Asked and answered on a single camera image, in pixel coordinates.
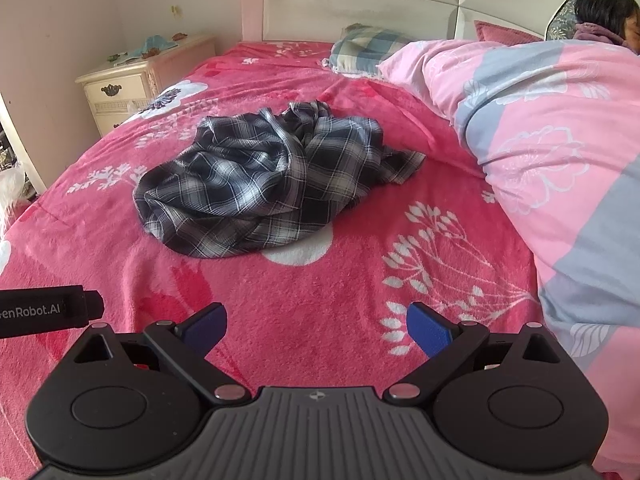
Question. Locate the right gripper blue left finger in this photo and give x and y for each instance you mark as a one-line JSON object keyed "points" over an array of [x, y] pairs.
{"points": [[183, 347]]}

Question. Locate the cream bedside nightstand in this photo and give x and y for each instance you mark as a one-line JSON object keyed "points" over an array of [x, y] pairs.
{"points": [[115, 93]]}

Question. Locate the black white plaid shirt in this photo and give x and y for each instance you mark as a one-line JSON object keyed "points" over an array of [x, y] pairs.
{"points": [[264, 180]]}

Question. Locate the dark floral pillow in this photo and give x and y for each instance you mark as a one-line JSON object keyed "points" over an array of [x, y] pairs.
{"points": [[562, 23]]}

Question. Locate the blue checkered pillow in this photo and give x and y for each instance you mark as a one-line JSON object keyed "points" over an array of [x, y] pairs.
{"points": [[361, 49]]}

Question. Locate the pink grey floral duvet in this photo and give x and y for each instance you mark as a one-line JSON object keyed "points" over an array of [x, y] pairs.
{"points": [[554, 125]]}

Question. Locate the red floral fleece blanket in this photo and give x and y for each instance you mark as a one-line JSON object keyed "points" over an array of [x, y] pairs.
{"points": [[329, 310]]}

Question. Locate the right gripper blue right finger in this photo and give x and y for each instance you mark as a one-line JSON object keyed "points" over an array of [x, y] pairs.
{"points": [[450, 348]]}

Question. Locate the person with black hair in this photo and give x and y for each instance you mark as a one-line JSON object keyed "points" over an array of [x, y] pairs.
{"points": [[613, 22]]}

